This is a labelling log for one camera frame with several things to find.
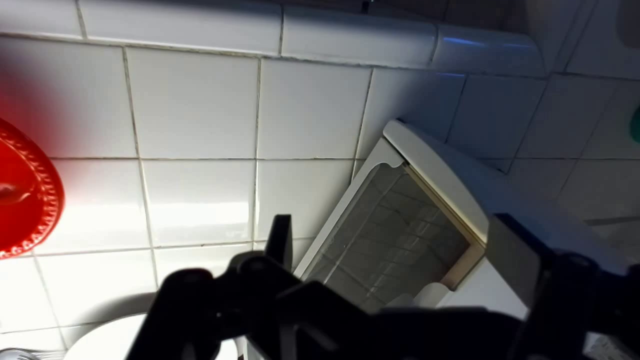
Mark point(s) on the white toaster oven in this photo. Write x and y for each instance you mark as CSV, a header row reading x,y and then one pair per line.
x,y
467,180

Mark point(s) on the orange cup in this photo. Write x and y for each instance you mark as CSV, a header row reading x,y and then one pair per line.
x,y
26,193

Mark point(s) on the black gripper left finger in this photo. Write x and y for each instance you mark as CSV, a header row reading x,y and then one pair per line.
x,y
280,242

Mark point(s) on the white plate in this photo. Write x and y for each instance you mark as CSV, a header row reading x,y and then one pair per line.
x,y
112,343

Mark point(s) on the glass oven door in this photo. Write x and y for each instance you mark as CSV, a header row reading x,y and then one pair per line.
x,y
392,241

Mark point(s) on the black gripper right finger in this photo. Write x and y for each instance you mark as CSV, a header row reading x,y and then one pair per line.
x,y
552,293

